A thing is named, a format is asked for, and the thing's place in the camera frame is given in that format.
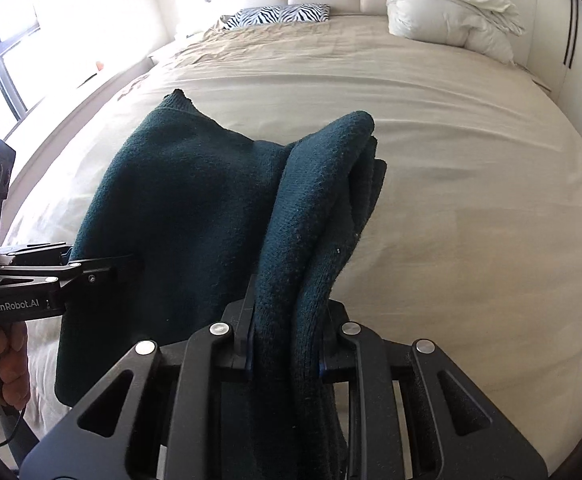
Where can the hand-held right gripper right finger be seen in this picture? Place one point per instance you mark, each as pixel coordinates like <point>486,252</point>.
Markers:
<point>341,345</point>

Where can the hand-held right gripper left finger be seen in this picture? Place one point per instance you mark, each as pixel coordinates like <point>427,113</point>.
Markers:
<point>243,320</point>

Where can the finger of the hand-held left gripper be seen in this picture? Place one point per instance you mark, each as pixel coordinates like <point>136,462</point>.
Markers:
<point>91,275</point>
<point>41,255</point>

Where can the dark teal knit sweater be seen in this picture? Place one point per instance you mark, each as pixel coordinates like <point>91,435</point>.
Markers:
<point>181,200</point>

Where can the person's left hand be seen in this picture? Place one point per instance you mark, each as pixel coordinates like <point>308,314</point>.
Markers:
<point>13,365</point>

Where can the bed with beige sheet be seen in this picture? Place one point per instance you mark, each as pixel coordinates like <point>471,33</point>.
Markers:
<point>446,210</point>

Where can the zebra print pillow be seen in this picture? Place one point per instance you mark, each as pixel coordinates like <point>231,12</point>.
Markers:
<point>281,14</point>

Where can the white pillows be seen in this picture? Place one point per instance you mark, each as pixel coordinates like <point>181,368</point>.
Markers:
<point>446,15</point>

